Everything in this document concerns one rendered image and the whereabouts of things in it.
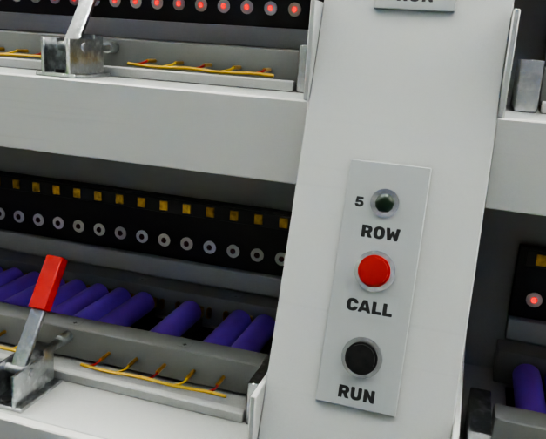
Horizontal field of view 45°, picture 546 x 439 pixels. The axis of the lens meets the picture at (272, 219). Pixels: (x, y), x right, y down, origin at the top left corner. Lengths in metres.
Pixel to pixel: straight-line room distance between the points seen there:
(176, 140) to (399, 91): 0.13
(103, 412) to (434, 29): 0.28
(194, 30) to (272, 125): 0.24
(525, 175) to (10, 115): 0.30
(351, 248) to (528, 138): 0.10
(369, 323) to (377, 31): 0.15
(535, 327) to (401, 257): 0.20
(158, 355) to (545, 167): 0.26
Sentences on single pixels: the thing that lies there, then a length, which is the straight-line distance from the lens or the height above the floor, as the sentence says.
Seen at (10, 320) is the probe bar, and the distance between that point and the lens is 0.50.
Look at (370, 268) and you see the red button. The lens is 0.32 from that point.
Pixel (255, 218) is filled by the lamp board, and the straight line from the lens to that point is 0.51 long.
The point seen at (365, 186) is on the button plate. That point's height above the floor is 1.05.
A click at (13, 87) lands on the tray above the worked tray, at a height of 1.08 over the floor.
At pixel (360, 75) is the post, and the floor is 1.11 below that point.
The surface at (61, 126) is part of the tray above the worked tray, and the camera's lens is 0.41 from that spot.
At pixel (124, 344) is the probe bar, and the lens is 0.45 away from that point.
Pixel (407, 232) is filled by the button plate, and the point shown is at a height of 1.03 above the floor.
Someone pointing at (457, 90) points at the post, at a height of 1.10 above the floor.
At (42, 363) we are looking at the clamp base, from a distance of 0.44.
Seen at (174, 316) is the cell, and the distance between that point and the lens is 0.49.
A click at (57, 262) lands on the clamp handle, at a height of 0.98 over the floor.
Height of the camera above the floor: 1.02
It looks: 2 degrees up
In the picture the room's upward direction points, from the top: 9 degrees clockwise
